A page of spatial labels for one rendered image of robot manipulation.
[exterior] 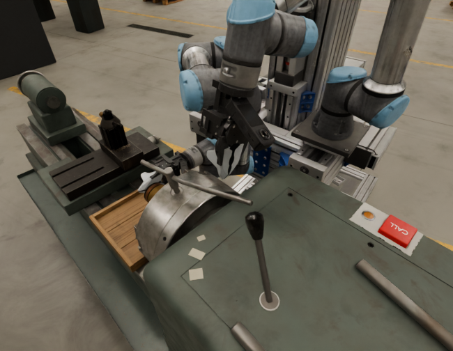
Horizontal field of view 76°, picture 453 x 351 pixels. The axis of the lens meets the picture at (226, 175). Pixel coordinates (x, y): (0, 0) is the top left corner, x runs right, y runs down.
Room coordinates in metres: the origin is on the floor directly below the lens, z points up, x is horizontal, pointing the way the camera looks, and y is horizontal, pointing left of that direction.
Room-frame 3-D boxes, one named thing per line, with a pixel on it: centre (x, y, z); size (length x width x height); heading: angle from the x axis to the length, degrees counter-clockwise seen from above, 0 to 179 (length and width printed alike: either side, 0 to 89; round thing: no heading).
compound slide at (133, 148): (1.02, 0.46, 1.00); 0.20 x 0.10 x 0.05; 45
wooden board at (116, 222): (0.74, 0.30, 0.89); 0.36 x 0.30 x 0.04; 135
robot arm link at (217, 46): (1.24, 0.00, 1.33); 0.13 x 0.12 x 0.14; 99
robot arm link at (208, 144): (0.89, 0.07, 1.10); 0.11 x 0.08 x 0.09; 134
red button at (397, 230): (0.38, -0.37, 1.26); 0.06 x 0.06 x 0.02; 45
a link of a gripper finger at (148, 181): (0.71, 0.26, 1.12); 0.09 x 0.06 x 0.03; 134
